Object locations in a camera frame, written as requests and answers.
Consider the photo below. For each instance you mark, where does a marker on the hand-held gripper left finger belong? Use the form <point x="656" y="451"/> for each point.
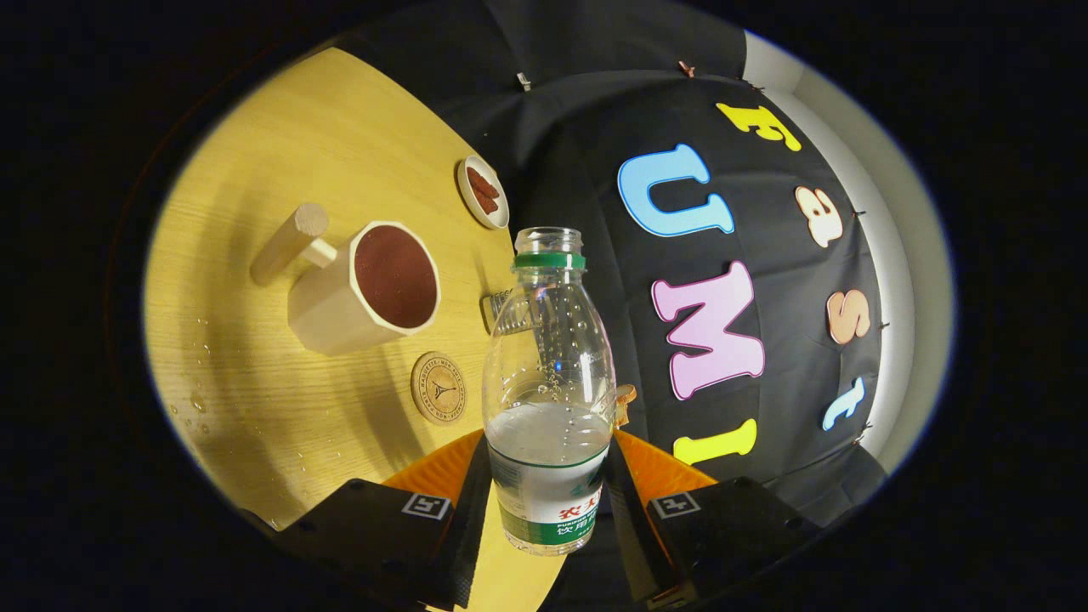
<point x="472" y="544"/>

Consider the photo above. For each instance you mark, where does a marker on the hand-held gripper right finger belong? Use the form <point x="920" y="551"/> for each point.
<point x="633" y="531"/>

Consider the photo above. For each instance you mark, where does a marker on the round cork coaster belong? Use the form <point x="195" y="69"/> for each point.
<point x="438" y="388"/>

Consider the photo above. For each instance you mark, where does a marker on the clear plastic juice bottle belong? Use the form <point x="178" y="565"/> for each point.
<point x="548" y="365"/>

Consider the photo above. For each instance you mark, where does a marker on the toast slice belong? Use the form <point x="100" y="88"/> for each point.
<point x="627" y="399"/>

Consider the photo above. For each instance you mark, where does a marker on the ribbed clear glass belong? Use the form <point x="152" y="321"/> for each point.
<point x="500" y="310"/>

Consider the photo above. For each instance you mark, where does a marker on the wooden table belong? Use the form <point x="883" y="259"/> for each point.
<point x="255" y="382"/>

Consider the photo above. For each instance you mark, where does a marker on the reddish-brown food slice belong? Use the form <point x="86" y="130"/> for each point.
<point x="487" y="204"/>
<point x="482" y="181"/>

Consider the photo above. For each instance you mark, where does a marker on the white round plate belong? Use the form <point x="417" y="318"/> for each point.
<point x="466" y="191"/>

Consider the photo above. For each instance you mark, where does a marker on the pink clothespin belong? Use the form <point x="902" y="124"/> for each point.
<point x="685" y="68"/>

